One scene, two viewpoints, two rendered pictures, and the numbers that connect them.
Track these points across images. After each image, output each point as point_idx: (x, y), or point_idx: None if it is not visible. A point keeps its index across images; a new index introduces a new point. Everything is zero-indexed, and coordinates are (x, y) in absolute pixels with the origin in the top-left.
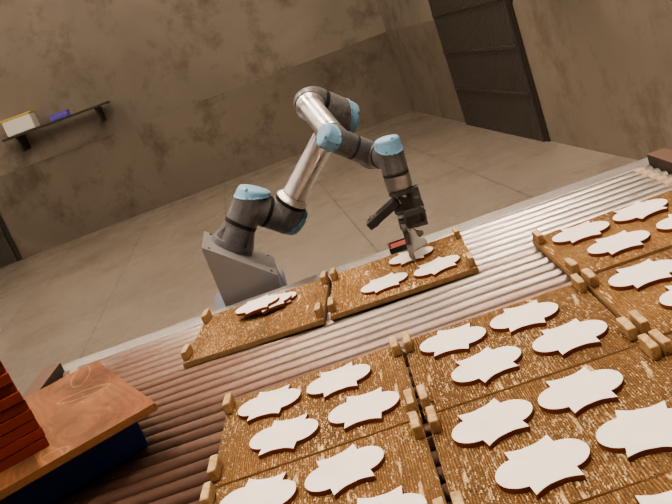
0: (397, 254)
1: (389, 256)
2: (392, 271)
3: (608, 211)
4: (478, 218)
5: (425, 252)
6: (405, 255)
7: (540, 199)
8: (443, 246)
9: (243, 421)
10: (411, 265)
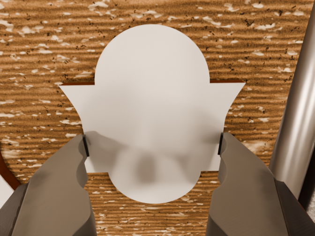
0: (271, 71)
1: (293, 29)
2: (45, 34)
3: None
4: None
5: (126, 180)
6: (171, 111)
7: None
8: (163, 218)
9: None
10: (61, 120)
